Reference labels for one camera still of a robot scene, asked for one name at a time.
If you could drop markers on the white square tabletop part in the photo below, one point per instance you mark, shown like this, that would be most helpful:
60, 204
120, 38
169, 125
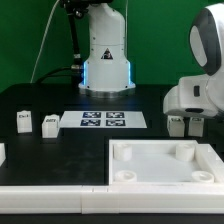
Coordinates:
148, 161

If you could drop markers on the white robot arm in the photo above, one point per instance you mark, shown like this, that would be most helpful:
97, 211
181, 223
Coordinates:
166, 41

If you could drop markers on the white sheet with markers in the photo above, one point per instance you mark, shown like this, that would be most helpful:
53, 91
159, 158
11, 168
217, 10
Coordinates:
103, 119

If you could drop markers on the white front fence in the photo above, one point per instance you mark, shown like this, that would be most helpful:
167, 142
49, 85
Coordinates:
118, 199

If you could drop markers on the white left fence piece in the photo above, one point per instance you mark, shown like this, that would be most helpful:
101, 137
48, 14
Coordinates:
2, 153

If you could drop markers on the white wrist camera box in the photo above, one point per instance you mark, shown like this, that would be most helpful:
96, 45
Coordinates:
189, 99

